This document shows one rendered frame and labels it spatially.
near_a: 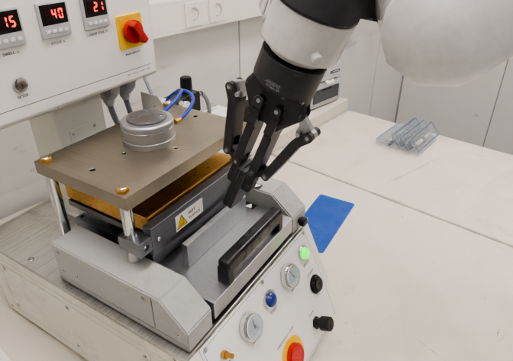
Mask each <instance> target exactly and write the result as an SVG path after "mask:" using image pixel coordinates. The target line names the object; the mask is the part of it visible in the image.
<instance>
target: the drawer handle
mask: <svg viewBox="0 0 513 361"><path fill-rule="evenodd" d="M272 230H275V231H278V232H280V231H281V230H282V210H281V209H279V208H276V207H272V208H271V209H269V210H268V212H266V213H265V214H264V216H262V217H261V219H259V220H258V222H256V223H255V224H254V225H253V226H252V227H251V228H250V229H249V230H248V231H247V232H246V233H245V234H244V235H243V236H242V237H241V238H240V239H239V240H238V241H237V242H236V243H235V244H234V245H233V246H232V247H231V248H230V249H229V250H228V251H227V252H226V253H224V254H223V255H222V256H221V257H220V258H219V260H218V281H219V282H222V283H224V284H226V285H231V284H232V282H233V281H234V270H235V269H236V268H237V267H238V266H239V265H240V264H241V263H242V262H243V261H244V260H245V259H246V258H247V257H248V256H249V255H250V254H251V253H252V252H253V251H254V249H255V248H256V247H257V246H258V245H259V244H260V243H261V242H262V241H263V240H264V239H265V238H266V237H267V236H268V234H269V233H270V232H271V231H272Z"/></svg>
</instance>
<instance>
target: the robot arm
mask: <svg viewBox="0 0 513 361"><path fill-rule="evenodd" d="M259 8H260V12H261V15H262V16H263V28H262V32H261V37H262V38H263V39H264V42H263V45H262V47H261V49H260V53H259V55H258V57H257V60H256V63H255V66H254V68H253V72H252V74H251V75H249V76H248V77H247V79H242V78H241V77H237V78H236V79H232V80H231V81H229V82H226V84H225V88H226V93H227V99H228V101H227V115H226V123H225V130H224V145H223V151H224V153H226V154H229V155H230V156H231V158H232V162H233V163H232V164H231V167H230V170H229V173H228V174H227V179H229V180H230V181H231V184H230V186H229V188H228V190H227V193H226V195H225V197H224V200H223V203H224V204H225V205H227V206H228V207H229V208H230V209H232V208H233V207H234V206H235V205H236V204H237V203H238V202H239V201H241V200H242V199H243V196H244V194H245V192H246V193H248V192H249V191H250V190H251V189H253V188H254V187H255V185H256V183H257V181H258V179H259V177H261V179H262V180H263V181H268V180H269V179H270V178H271V177H273V176H274V175H275V174H276V173H277V172H278V171H279V170H280V169H281V168H282V167H283V166H284V165H285V164H286V163H287V162H288V161H289V160H290V159H291V157H292V156H293V155H294V154H295V153H296V152H297V151H298V150H299V149H300V148H301V147H303V146H304V145H307V144H309V143H311V142H312V141H313V140H314V139H316V138H317V137H318V136H319V135H320V134H321V131H320V129H319V128H318V127H313V125H312V123H311V121H310V119H309V118H308V116H309V115H310V112H311V100H312V99H313V97H314V95H315V93H316V91H317V89H318V86H319V85H320V83H321V80H322V79H323V77H324V74H325V73H326V71H327V68H331V67H333V66H334V65H335V64H337V62H338V60H339V59H340V56H341V54H342V53H343V51H344V48H345V46H346V45H347V42H348V40H349V39H350V37H351V35H352V33H353V31H354V29H355V27H356V26H357V25H358V23H359V21H360V19H364V20H368V21H375V22H377V23H378V24H379V29H380V31H379V36H380V39H381V42H382V48H383V51H384V54H385V58H386V63H388V64H389V65H390V66H391V67H392V68H393V69H395V70H396V71H398V72H399V73H401V74H402V75H403V76H404V77H405V78H406V79H408V80H409V81H411V82H412V83H413V84H415V85H429V86H454V87H458V86H461V85H464V84H466V83H468V82H471V81H473V80H475V79H478V78H480V77H482V76H484V75H485V74H486V73H488V72H490V71H491V70H493V69H494V68H496V67H497V66H499V65H500V64H502V63H503V62H505V61H506V60H508V59H509V58H511V57H512V56H513V0H260V3H259ZM246 95H247V97H248V101H249V104H250V113H249V114H248V117H247V124H246V127H245V128H244V132H243V134H242V129H243V123H244V112H245V105H246ZM264 123H265V124H266V126H265V129H264V131H263V133H264V135H263V137H262V140H261V141H260V145H259V146H258V148H257V151H256V153H255V155H254V158H253V160H251V159H248V158H249V157H251V156H252V154H251V151H252V149H253V147H254V144H255V143H256V141H257V138H258V136H259V133H260V131H261V128H262V126H263V124H264ZM297 123H299V127H298V129H297V130H296V132H295V136H296V138H295V139H293V140H292V141H291V142H290V143H289V144H288V145H287V146H286V147H285V148H284V149H283V151H282V152H281V153H280V154H279V155H278V156H277V157H276V158H275V159H274V160H273V161H272V162H271V163H270V164H269V165H268V166H267V165H266V164H267V162H268V160H269V157H270V155H271V153H272V151H273V149H274V146H275V145H276V142H277V140H278V139H279V135H280V134H281V132H282V131H283V129H284V128H287V127H290V126H292V125H294V124H297ZM241 135H242V136H241ZM250 154H251V155H250ZM247 159H248V160H247Z"/></svg>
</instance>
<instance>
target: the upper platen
mask: <svg viewBox="0 0 513 361"><path fill-rule="evenodd" d="M231 162H232V158H231V156H230V155H227V154H224V153H220V152H217V153H216V154H214V155H213V156H211V157H209V158H208V159H207V160H205V161H204V162H202V163H200V164H199V165H197V166H196V167H195V168H193V169H191V170H189V171H188V172H187V173H185V174H184V175H182V176H180V177H179V178H178V179H176V180H175V181H173V182H171V183H170V184H168V185H167V186H166V187H164V188H163V189H161V190H159V191H158V192H157V193H155V194H154V195H152V196H150V197H149V198H147V199H146V200H144V201H142V202H141V203H140V204H139V205H137V206H135V207H134V208H133V213H134V222H135V226H136V231H139V232H141V233H142V234H143V233H144V232H143V228H142V227H143V226H144V225H145V224H146V223H147V222H149V221H150V220H152V219H153V218H155V217H156V216H157V215H158V214H160V213H161V212H163V211H164V210H166V209H167V208H168V207H169V206H171V205H173V204H174V203H175V202H177V201H178V200H180V199H181V198H182V197H183V196H185V195H187V194H188V193H189V192H191V191H192V190H193V189H195V188H196V187H198V186H199V185H201V184H202V183H203V182H204V181H206V180H207V179H209V178H210V177H212V176H213V175H214V174H215V173H217V172H218V171H220V170H221V169H223V168H224V167H225V166H227V165H228V164H229V163H231ZM65 187H66V193H67V196H68V197H70V198H71V199H69V204H70V205H72V206H73V207H75V208H78V209H80V210H82V211H84V212H86V213H89V214H91V215H93V216H95V217H97V218H100V219H102V220H103V221H107V222H108V223H110V224H113V225H115V226H117V227H119V228H121V229H123V227H122V222H121V215H120V211H119V208H118V207H115V206H114V205H110V204H109V203H107V202H104V201H102V200H99V199H97V198H94V197H92V196H91V195H87V194H86V193H83V192H80V191H78V190H76V189H73V188H71V187H69V186H67V185H65Z"/></svg>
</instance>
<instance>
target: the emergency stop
mask: <svg viewBox="0 0 513 361"><path fill-rule="evenodd" d="M304 358H305V352H304V349H303V347H302V345H301V344H300V343H296V342H294V343H292V344H291V345H290V346H289V349H288V352H287V361H304Z"/></svg>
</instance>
